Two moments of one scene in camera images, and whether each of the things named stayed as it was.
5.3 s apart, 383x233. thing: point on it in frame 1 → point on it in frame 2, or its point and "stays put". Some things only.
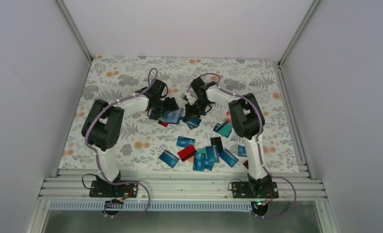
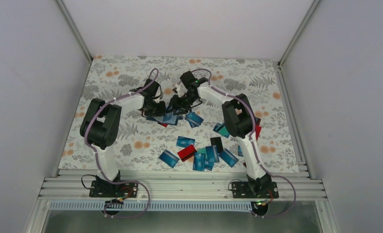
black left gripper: (170, 106) stays put
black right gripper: (190, 114) → (177, 105)
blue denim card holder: (172, 116) stays put
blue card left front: (169, 158) stays put
